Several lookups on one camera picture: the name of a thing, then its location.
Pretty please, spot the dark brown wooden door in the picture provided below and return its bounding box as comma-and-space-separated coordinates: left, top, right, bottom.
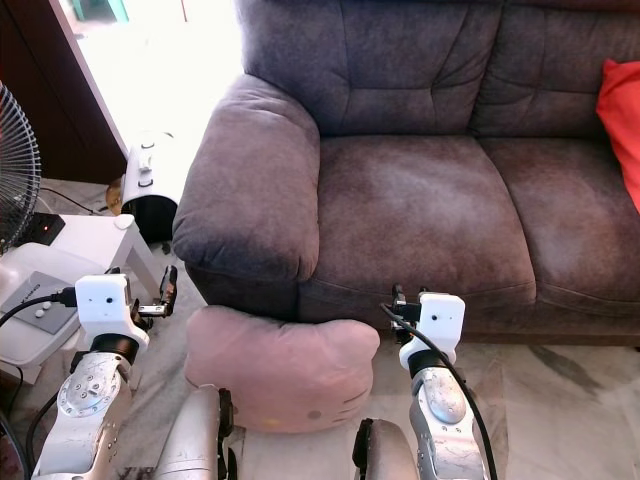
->
0, 0, 129, 186

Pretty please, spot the dark grey fabric sofa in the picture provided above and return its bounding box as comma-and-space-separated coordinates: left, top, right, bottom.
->
172, 0, 640, 349

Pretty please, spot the red pillow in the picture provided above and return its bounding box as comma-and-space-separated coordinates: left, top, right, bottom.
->
596, 58, 640, 216

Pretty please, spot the black adapter with red light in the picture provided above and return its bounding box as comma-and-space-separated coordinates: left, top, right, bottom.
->
32, 212, 67, 246

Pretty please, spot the silver left robot leg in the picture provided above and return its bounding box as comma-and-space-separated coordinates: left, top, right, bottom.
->
155, 385, 239, 480

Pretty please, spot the white table fan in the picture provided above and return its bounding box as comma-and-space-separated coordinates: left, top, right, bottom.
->
0, 82, 106, 383

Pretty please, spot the white side table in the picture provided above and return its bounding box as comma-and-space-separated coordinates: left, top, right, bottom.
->
0, 213, 166, 391

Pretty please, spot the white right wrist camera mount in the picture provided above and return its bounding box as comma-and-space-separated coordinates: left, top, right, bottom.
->
398, 292, 467, 371

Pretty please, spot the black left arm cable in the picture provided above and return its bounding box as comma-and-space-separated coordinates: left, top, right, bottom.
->
0, 288, 79, 480

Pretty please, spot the green plastic stool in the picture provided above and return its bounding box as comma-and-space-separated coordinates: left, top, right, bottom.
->
65, 0, 131, 23

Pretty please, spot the pink cat face pillow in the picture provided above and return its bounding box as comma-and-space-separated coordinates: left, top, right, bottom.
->
185, 305, 381, 434

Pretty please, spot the white and black floor appliance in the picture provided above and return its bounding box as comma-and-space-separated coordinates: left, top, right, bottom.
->
122, 130, 191, 244

